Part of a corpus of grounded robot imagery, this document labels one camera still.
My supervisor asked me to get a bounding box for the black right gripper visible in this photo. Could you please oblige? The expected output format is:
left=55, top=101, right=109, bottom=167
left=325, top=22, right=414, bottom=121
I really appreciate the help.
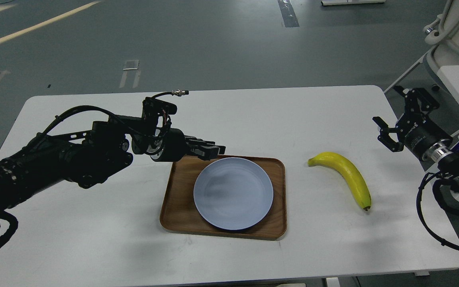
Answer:
left=372, top=85, right=453, bottom=161

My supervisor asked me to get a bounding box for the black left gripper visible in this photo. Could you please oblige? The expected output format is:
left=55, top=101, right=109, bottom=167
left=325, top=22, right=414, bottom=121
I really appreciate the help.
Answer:
left=151, top=128, right=226, bottom=162

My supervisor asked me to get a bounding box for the light blue plate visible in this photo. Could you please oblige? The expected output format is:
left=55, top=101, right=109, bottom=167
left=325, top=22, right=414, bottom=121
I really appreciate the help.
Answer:
left=193, top=157, right=275, bottom=231

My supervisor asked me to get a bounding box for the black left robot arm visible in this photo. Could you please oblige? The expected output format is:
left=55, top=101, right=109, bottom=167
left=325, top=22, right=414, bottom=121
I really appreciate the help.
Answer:
left=0, top=92, right=226, bottom=248

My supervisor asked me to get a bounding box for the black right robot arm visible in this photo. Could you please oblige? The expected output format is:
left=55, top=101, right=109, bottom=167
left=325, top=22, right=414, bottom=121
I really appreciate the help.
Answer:
left=372, top=85, right=459, bottom=251

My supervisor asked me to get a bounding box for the yellow banana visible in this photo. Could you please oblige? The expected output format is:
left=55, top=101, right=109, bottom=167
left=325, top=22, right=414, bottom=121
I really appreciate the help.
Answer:
left=307, top=152, right=372, bottom=211

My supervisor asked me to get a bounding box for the brown wooden tray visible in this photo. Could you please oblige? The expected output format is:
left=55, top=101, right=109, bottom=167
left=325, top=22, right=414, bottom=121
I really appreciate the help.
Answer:
left=160, top=155, right=287, bottom=240

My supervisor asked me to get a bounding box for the white office chair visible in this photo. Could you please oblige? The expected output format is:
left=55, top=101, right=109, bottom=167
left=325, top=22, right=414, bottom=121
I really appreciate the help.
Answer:
left=383, top=0, right=459, bottom=94

